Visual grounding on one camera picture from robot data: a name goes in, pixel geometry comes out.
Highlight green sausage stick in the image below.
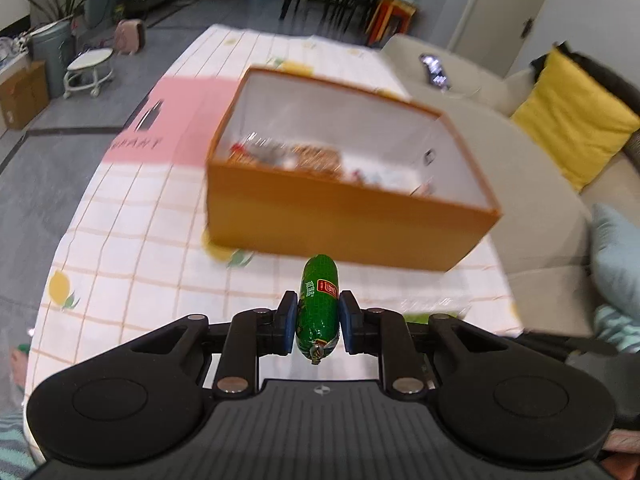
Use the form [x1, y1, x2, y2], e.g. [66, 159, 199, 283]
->
[295, 255, 340, 365]

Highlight checked lemon tablecloth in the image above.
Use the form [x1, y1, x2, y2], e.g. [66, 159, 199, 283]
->
[24, 23, 524, 411]

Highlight Mimi shrimp stick bag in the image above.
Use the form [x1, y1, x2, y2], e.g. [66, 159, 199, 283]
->
[291, 144, 342, 178]

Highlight green nut snack bag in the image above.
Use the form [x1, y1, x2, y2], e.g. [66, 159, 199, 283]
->
[399, 296, 471, 324]

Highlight orange cardboard box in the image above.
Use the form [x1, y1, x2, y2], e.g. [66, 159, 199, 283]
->
[206, 67, 502, 272]

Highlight orange stacked stools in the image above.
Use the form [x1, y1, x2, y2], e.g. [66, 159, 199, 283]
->
[366, 0, 418, 47]

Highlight light blue cushion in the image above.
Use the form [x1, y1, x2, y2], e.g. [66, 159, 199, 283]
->
[590, 203, 640, 321]

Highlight grey plant pot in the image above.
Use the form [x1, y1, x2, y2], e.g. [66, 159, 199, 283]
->
[29, 18, 75, 99]

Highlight red foil snack bag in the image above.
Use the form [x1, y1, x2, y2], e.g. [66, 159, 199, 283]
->
[228, 132, 288, 166]

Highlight smartphone on sofa arm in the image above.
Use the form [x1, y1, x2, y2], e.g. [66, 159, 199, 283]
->
[419, 53, 450, 91]

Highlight yellow cushion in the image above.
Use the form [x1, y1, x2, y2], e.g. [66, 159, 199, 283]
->
[511, 47, 639, 192]

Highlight brown cardboard box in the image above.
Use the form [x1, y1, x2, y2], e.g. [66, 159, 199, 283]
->
[1, 61, 50, 130]

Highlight white round stool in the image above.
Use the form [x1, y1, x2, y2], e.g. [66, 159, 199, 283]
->
[63, 48, 115, 99]

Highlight pink small heater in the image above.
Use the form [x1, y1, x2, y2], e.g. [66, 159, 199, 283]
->
[114, 20, 145, 55]

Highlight beige sofa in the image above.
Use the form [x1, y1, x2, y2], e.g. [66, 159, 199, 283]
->
[380, 34, 639, 336]

